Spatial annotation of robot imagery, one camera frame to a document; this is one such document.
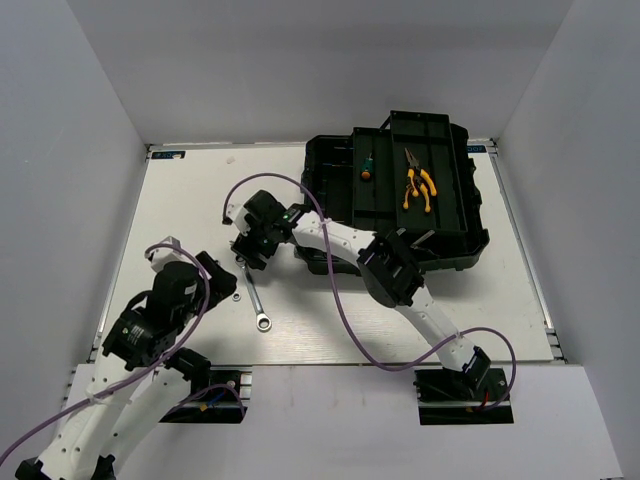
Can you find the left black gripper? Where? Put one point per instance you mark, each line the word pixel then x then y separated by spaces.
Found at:
pixel 221 282

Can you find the yellow needle-nose pliers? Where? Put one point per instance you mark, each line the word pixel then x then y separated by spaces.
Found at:
pixel 419 188
pixel 415 171

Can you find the green orange stubby screwdriver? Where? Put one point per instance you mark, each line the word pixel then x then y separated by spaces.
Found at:
pixel 367 168

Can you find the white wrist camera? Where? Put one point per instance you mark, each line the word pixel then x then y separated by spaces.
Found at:
pixel 159 257
pixel 238 216

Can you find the long silver combination wrench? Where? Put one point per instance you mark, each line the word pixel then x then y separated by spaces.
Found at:
pixel 263 321

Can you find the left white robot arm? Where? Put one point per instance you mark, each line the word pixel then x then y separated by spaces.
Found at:
pixel 142 371

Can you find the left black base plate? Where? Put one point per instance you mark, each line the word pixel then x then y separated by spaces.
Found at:
pixel 222 399

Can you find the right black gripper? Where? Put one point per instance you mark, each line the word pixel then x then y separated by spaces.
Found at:
pixel 246 245

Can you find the black plastic toolbox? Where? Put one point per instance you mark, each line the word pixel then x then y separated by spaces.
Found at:
pixel 451 236

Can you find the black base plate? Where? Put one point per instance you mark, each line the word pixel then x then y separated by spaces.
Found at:
pixel 441 403
pixel 222 399

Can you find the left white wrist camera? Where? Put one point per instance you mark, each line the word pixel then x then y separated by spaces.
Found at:
pixel 159 257

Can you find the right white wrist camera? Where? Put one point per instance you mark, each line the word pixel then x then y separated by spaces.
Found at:
pixel 238 216

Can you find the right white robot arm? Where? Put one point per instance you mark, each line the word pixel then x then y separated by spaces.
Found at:
pixel 387 266

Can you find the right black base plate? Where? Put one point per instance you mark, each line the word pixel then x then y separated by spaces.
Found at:
pixel 441 403

